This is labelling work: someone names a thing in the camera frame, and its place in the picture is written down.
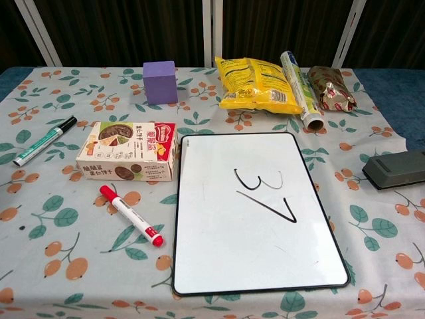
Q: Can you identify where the yellow snack bag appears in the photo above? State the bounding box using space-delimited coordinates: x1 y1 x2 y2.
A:
214 55 303 116

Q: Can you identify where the cookie box red beige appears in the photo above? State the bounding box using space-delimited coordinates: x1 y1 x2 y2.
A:
75 121 177 182

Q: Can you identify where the purple foam block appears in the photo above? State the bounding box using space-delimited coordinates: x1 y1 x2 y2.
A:
142 60 179 106

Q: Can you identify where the white upright frame post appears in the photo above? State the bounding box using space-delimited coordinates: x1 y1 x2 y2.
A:
202 0 224 67

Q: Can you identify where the brown gold snack pack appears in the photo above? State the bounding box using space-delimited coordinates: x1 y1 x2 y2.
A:
305 65 358 112

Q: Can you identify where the white slanted frame post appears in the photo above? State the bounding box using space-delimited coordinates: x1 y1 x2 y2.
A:
13 0 62 66
333 0 369 69

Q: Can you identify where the red marker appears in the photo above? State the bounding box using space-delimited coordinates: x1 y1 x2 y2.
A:
99 185 165 248

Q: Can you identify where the dark grey whiteboard eraser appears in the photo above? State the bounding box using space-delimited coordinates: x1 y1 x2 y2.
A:
361 149 425 191

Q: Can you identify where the black curtain panel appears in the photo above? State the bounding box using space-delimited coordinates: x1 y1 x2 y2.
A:
220 0 353 69
33 0 205 67
345 0 425 70
0 0 46 69

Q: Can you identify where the floral patterned tablecloth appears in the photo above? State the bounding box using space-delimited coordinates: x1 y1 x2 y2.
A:
0 66 425 319

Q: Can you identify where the white whiteboard black frame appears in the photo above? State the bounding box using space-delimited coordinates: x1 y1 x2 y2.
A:
171 132 351 296

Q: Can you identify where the green marker black cap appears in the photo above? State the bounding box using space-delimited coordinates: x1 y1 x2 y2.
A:
12 115 78 167

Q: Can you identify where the cling wrap roll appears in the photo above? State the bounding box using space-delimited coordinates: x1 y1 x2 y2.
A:
280 50 325 132

